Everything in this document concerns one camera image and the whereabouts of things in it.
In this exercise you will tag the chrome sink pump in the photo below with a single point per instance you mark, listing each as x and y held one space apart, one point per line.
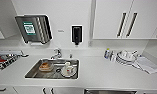
70 56

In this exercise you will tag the black soap dispenser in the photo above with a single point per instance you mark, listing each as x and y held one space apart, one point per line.
76 33

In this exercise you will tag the white mug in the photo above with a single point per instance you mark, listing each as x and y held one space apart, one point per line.
67 66

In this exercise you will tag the chrome faucet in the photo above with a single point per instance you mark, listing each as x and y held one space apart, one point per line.
56 53

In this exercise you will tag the white plate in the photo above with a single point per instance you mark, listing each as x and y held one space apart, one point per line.
74 74

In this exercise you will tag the dish soap bottle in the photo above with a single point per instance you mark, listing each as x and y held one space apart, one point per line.
107 55

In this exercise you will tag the sink drain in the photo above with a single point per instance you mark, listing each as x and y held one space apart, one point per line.
58 71

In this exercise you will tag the small white bottle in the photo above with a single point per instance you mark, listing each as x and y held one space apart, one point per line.
113 56

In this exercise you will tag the orange food container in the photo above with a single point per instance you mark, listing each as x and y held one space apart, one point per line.
45 66

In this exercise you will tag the steel paper towel dispenser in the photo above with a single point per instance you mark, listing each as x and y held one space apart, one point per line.
37 30

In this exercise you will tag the white sink base cabinet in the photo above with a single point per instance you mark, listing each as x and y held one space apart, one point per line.
64 90

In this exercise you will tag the white cup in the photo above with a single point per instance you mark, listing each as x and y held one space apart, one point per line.
125 54

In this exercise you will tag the stack of white plates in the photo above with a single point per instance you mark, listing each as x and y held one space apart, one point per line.
125 61

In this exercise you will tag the stainless steel sink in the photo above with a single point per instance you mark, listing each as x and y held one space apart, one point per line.
34 74

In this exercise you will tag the dish drying rack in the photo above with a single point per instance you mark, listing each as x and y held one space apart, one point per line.
14 63

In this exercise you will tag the red kitchen item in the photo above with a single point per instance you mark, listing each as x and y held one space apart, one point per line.
0 59

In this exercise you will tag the white drawer stack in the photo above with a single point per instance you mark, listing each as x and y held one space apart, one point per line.
150 92
2 90

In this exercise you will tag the white wall outlet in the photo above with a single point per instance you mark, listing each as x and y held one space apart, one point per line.
90 43

